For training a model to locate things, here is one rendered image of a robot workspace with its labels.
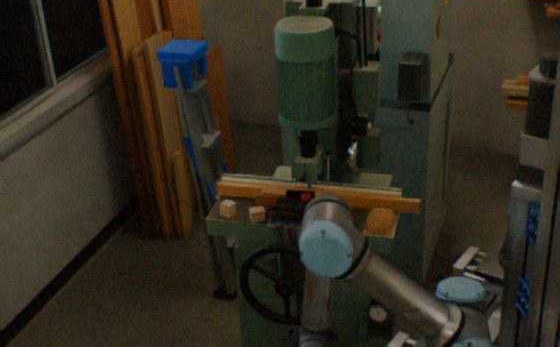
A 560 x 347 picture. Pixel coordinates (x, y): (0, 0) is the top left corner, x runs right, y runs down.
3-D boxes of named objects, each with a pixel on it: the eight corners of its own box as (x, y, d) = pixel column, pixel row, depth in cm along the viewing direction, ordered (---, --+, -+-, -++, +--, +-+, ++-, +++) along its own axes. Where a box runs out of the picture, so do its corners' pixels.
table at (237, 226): (196, 251, 254) (194, 234, 251) (225, 202, 280) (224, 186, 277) (390, 272, 239) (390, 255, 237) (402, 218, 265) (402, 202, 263)
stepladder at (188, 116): (205, 299, 372) (149, 55, 321) (224, 268, 393) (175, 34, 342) (238, 302, 366) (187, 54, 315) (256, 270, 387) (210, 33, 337)
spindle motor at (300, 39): (272, 130, 247) (267, 32, 232) (286, 106, 262) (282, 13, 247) (329, 134, 243) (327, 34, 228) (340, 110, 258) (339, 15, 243)
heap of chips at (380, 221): (361, 233, 248) (361, 222, 246) (368, 209, 260) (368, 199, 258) (391, 236, 246) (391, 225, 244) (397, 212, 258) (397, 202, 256)
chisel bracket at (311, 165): (295, 185, 259) (294, 162, 255) (304, 165, 270) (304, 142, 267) (317, 187, 257) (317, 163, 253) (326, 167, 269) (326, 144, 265)
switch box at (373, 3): (357, 53, 267) (357, 5, 259) (361, 43, 275) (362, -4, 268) (375, 54, 265) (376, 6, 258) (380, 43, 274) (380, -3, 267)
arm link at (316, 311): (308, 172, 194) (292, 332, 217) (305, 196, 184) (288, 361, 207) (356, 178, 193) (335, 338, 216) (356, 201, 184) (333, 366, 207)
